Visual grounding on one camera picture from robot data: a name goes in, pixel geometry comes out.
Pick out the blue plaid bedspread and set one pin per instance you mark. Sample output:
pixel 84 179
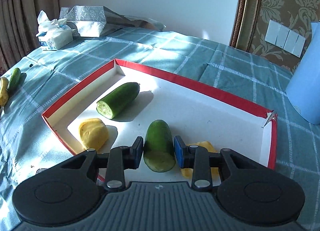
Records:
pixel 27 144

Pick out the silver patterned gift bag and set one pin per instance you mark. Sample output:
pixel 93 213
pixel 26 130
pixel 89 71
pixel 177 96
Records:
pixel 98 21

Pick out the brown curtain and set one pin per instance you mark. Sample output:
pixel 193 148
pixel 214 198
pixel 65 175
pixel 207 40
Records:
pixel 19 28

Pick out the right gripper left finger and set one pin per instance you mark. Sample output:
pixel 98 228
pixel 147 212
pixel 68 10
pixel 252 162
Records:
pixel 133 154

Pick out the small yellow fruit piece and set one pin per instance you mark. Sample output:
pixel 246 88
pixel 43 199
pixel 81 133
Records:
pixel 201 161

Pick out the large yellow fruit chunk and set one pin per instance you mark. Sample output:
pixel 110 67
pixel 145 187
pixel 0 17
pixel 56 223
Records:
pixel 93 133

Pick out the white tissue pack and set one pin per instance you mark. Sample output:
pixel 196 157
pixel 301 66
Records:
pixel 53 34

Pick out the cut cucumber half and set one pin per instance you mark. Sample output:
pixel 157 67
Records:
pixel 117 100

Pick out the light blue electric kettle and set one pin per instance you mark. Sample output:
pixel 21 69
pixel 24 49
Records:
pixel 303 90

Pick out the small whole cucumber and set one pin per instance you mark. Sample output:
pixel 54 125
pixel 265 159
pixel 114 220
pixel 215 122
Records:
pixel 14 80

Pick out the ornate brown headboard frame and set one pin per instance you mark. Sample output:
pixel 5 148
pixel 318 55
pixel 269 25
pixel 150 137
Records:
pixel 252 19

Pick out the yellow banana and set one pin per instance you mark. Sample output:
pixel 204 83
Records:
pixel 4 96

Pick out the red shallow cardboard tray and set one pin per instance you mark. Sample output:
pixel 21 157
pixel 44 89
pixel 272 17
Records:
pixel 193 110

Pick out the green cucumber end piece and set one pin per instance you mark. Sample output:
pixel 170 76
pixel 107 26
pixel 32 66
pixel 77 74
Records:
pixel 159 153

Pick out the white wall switch panel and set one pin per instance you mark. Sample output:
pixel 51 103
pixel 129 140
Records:
pixel 285 38

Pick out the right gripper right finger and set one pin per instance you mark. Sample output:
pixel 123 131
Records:
pixel 184 154

